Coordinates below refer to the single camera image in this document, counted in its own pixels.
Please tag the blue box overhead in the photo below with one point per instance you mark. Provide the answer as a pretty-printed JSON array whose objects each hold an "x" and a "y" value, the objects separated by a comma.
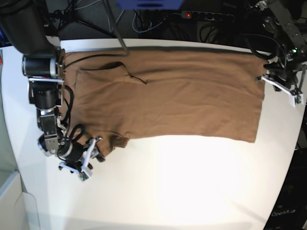
[{"x": 149, "y": 4}]

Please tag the black power strip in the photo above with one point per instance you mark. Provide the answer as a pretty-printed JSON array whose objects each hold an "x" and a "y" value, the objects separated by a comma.
[{"x": 207, "y": 16}]

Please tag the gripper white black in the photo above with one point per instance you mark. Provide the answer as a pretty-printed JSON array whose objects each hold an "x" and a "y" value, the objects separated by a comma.
[
  {"x": 287, "y": 81},
  {"x": 76, "y": 157}
]

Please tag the white bin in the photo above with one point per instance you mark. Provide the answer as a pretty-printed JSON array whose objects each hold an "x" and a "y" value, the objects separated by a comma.
[{"x": 18, "y": 209}]

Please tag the brown T-shirt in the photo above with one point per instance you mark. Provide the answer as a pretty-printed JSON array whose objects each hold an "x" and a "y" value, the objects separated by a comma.
[{"x": 165, "y": 92}]

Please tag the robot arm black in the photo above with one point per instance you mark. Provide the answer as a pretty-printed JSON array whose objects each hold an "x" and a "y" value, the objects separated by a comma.
[
  {"x": 43, "y": 65},
  {"x": 287, "y": 65}
]

